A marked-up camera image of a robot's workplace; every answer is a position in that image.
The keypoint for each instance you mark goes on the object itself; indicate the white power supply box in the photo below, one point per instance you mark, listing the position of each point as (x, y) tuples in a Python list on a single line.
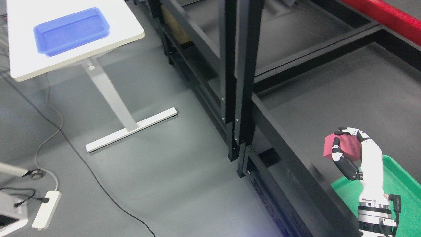
[(12, 218)]

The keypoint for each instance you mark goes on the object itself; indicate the blue plastic tray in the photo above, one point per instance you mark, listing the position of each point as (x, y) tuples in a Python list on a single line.
[(71, 31)]

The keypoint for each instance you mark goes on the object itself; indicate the white power strip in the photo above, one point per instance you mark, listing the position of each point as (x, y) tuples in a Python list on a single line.
[(46, 210)]

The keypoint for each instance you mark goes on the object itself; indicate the pink block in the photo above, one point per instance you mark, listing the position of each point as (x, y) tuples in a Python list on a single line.
[(349, 145)]

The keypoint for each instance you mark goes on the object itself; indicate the red metal beam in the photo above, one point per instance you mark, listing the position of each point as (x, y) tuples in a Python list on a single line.
[(395, 19)]

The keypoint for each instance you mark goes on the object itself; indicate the black metal shelf rack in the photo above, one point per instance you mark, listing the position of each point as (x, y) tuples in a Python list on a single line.
[(304, 68)]

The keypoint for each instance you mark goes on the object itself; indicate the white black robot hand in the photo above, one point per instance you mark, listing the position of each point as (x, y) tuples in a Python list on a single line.
[(371, 173)]

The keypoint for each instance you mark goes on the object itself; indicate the black left shelf rack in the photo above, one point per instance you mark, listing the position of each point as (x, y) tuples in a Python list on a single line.
[(198, 38)]

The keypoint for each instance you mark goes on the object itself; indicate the green plastic tray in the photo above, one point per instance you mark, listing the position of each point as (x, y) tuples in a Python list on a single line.
[(397, 182)]

